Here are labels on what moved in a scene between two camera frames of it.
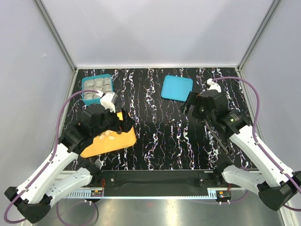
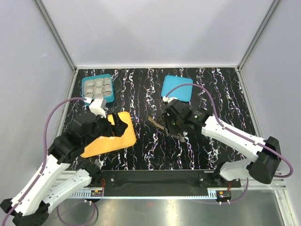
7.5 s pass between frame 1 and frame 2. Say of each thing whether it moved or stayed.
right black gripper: moved
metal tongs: moved
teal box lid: stayed
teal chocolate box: stayed
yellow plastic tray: stayed
